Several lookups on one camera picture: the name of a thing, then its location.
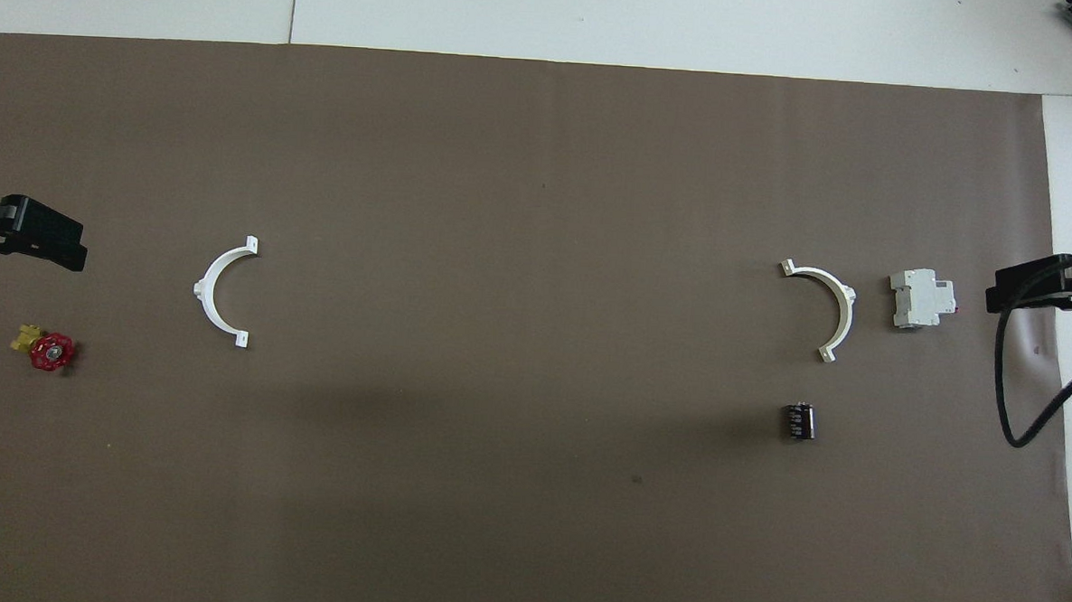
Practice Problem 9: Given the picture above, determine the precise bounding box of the white half-ring pipe clamp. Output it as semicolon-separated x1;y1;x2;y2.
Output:
775;259;860;365
191;234;261;351

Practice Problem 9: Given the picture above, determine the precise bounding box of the white circuit breaker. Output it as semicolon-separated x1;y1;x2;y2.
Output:
888;267;960;333

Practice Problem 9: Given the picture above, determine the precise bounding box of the black cylindrical capacitor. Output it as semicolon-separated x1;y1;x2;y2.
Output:
781;400;817;443

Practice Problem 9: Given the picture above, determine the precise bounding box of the brown paper table mat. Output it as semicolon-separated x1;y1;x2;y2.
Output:
0;32;1072;602

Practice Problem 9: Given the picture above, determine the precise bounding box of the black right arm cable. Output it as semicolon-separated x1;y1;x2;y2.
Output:
991;253;1072;451

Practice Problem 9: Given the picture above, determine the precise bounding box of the red-handled brass valve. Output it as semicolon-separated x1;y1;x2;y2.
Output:
10;322;78;374

